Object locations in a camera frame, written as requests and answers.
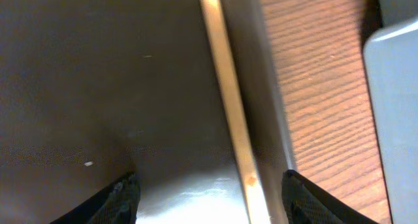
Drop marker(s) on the dark brown serving tray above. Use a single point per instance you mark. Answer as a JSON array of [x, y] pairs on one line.
[[94, 89]]

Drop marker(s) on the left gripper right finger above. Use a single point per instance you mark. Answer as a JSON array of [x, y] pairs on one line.
[[306, 203]]

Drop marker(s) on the wooden chopstick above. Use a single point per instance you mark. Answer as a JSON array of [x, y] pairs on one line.
[[234, 110]]

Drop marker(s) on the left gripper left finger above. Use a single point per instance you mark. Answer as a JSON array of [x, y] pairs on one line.
[[117, 203]]

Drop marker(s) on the grey dishwasher rack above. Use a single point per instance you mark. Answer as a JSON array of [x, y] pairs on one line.
[[390, 56]]

